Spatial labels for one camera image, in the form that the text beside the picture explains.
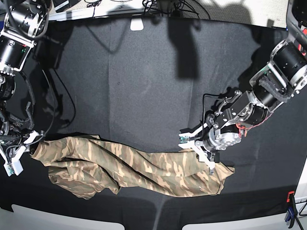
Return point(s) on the black table cloth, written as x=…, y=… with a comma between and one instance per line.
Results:
x=141, y=88

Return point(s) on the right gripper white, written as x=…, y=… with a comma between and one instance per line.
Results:
x=14, y=152

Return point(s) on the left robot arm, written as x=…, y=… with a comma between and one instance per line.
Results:
x=284, y=75

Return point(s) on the camouflage t-shirt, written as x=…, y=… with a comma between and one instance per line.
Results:
x=87, y=165

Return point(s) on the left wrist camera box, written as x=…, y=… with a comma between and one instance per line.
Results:
x=184, y=138

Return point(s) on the orange blue clamp right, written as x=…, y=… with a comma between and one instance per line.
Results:
x=291, y=213

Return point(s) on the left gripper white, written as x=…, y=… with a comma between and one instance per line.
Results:
x=204, y=144

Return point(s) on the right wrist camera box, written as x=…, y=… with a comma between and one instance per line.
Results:
x=14, y=168

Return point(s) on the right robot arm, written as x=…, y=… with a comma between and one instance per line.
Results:
x=25, y=22

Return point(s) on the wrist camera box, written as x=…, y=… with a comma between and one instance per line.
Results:
x=184, y=138
x=14, y=168

